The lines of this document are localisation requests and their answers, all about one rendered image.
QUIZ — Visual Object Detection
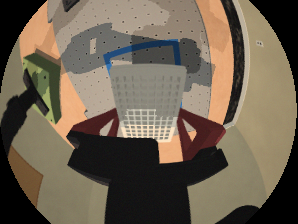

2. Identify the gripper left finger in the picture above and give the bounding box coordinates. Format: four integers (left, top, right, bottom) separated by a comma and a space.
71, 108, 119, 137

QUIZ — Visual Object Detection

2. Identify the blue tape outline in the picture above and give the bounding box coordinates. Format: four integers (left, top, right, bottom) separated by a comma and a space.
103, 39, 181, 76

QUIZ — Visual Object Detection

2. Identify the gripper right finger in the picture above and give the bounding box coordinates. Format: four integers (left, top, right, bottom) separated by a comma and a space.
177, 108, 226, 161

